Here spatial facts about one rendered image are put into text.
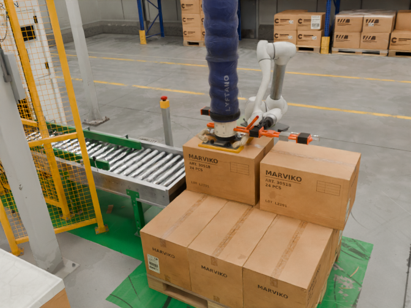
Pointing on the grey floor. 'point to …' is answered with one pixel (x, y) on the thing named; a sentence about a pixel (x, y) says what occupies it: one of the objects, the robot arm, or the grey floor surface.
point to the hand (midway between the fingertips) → (257, 131)
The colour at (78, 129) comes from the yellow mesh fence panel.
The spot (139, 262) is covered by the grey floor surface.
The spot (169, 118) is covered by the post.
